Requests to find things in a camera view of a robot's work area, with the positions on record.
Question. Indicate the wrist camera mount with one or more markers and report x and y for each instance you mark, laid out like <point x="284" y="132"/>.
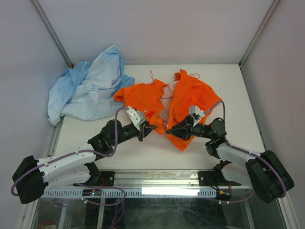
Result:
<point x="137" y="117"/>
<point x="196" y="113"/>

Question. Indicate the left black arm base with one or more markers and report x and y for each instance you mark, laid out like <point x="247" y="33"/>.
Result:
<point x="99" y="178"/>

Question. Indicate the aluminium front rail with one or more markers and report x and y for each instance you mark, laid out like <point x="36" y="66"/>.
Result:
<point x="128" y="179"/>

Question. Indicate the orange jacket pink lining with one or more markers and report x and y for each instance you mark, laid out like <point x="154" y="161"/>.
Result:
<point x="165" y="105"/>

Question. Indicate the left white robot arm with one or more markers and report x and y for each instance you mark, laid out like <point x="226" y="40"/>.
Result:
<point x="103" y="145"/>

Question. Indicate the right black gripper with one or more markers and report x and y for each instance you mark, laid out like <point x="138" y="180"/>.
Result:
<point x="183" y="130"/>

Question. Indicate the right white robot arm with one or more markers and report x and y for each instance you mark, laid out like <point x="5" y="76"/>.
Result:
<point x="262" y="172"/>

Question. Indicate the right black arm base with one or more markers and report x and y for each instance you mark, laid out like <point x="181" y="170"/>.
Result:
<point x="214" y="178"/>

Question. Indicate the white slotted cable duct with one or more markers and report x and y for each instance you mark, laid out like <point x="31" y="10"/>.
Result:
<point x="145" y="192"/>

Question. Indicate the left corner aluminium post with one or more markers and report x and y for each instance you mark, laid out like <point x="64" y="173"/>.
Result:
<point x="51" y="32"/>

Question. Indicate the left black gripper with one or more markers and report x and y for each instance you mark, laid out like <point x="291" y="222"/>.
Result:
<point x="145" y="129"/>

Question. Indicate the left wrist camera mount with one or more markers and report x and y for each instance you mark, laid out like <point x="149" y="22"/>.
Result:
<point x="137" y="117"/>

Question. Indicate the light blue garment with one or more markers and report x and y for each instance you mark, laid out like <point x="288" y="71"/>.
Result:
<point x="86" y="91"/>

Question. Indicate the right corner aluminium post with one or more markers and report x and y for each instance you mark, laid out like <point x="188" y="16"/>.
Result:
<point x="259" y="32"/>

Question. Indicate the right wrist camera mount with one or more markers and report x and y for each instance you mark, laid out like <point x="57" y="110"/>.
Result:
<point x="196" y="113"/>

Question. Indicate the corner aluminium post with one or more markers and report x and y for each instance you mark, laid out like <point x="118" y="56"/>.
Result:
<point x="51" y="32"/>
<point x="259" y="32"/>

